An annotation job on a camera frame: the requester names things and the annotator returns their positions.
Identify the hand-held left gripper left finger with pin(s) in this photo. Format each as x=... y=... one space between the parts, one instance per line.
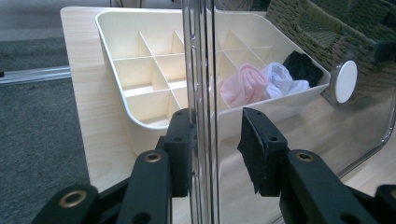
x=177 y=155

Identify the metal floor rail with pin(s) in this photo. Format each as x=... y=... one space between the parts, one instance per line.
x=34 y=74

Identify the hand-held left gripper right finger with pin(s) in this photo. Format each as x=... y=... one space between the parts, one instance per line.
x=271 y=165

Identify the pink sock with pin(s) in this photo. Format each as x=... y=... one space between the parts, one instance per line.
x=249 y=77
x=232 y=93

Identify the black sock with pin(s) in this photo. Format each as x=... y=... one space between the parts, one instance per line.
x=303 y=70
x=295 y=60

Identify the green woven basket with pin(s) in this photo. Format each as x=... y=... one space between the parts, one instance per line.
x=314 y=25

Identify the cream divided storage box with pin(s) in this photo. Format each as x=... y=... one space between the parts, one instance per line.
x=146 y=71

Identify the clear plastic lid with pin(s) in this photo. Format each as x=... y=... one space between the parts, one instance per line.
x=311 y=137

